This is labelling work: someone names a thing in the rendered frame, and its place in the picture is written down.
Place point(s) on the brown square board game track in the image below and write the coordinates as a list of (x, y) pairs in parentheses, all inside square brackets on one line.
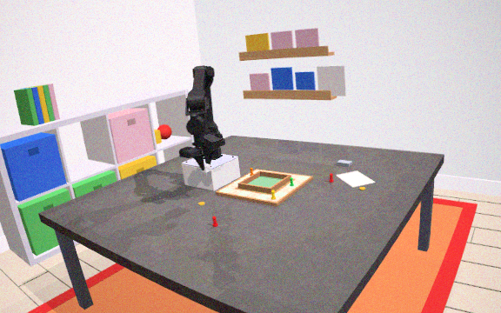
[(264, 201)]

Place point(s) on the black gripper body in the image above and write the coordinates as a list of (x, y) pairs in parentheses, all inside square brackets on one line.
[(190, 152)]

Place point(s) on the white die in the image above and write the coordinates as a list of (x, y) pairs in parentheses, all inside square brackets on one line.
[(206, 168)]

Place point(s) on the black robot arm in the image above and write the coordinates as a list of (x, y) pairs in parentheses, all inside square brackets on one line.
[(201, 115)]

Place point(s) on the white rectangular card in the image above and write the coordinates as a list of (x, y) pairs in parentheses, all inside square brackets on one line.
[(355, 179)]

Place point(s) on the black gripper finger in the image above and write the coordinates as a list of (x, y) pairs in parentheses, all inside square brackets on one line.
[(208, 155), (200, 160)]

